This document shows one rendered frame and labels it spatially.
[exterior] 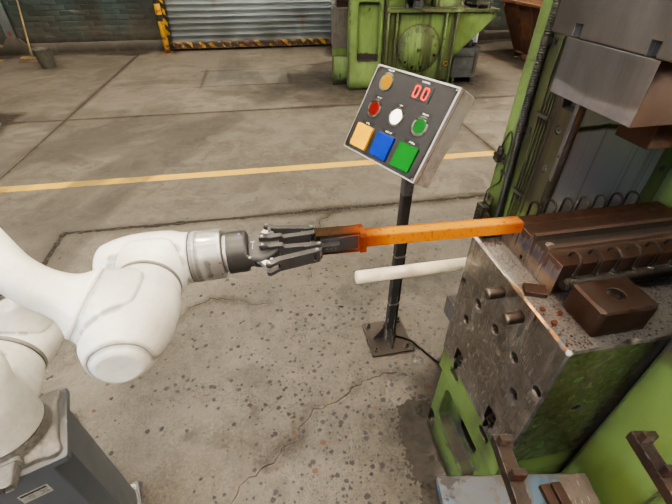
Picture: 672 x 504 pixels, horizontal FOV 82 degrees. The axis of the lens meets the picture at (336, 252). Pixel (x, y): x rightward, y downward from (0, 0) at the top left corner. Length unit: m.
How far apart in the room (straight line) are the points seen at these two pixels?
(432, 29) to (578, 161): 4.65
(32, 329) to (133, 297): 0.57
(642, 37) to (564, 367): 0.55
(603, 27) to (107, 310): 0.85
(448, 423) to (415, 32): 4.81
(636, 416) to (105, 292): 1.01
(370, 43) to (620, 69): 4.97
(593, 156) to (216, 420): 1.56
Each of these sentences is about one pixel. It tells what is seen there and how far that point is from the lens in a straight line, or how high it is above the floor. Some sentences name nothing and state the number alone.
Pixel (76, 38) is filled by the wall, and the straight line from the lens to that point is 9.25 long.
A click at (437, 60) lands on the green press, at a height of 0.36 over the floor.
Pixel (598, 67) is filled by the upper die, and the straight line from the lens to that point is 0.82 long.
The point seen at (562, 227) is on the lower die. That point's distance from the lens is 1.01.
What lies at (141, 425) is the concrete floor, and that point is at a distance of 1.84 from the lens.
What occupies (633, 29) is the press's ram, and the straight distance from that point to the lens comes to 0.79.
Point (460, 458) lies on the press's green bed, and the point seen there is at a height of 0.16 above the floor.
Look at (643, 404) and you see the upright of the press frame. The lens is 1.04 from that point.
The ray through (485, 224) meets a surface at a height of 1.06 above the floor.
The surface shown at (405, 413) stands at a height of 0.00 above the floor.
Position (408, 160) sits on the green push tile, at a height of 1.01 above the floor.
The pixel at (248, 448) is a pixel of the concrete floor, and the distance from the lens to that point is 1.67.
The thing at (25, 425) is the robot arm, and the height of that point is 0.69.
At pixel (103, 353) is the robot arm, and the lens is 0.54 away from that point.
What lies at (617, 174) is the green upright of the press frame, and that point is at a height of 1.03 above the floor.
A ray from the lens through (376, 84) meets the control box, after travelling 1.35.
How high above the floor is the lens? 1.48
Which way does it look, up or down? 38 degrees down
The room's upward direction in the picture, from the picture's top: straight up
